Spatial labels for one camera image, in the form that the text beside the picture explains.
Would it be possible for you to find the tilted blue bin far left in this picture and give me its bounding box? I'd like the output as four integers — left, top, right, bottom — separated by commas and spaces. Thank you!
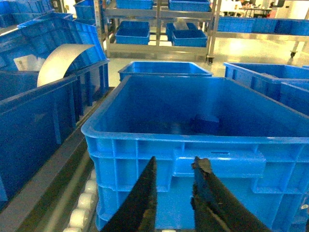
0, 18, 106, 72

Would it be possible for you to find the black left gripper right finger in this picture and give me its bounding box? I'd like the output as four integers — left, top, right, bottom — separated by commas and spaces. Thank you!
191, 157, 270, 232

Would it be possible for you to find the white roller conveyor track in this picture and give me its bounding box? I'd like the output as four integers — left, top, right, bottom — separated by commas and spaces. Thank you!
62, 169, 98, 232

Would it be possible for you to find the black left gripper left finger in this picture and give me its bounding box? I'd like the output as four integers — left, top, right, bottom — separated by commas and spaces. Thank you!
101, 156, 157, 232

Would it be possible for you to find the blue bin behind left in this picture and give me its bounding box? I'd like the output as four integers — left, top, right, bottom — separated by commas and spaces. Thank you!
118, 61, 213, 81

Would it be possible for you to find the blue bin left foreground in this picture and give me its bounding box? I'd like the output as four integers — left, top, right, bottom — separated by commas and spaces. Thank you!
0, 59, 109, 207

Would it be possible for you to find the blue bin behind right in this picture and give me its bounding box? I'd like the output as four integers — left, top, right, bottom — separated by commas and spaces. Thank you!
224, 62, 309, 101

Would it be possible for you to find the curved grey sheet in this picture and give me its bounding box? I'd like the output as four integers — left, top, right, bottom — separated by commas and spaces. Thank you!
37, 43, 94, 87

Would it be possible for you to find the blue target bin left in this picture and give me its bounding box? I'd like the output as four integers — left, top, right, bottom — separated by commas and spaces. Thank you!
82, 75, 309, 232

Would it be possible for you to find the blue target bin right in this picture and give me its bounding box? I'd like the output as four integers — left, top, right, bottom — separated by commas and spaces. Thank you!
280, 82, 309, 115

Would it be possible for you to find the blue target bin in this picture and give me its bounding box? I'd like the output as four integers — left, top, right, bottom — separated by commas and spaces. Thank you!
82, 75, 309, 232
280, 82, 309, 115

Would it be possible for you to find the blue plastic part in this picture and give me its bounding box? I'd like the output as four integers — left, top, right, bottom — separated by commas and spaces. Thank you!
190, 114, 220, 135

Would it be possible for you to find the rear steel wheeled rack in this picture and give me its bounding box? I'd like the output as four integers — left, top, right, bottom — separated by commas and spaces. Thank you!
94, 0, 309, 63

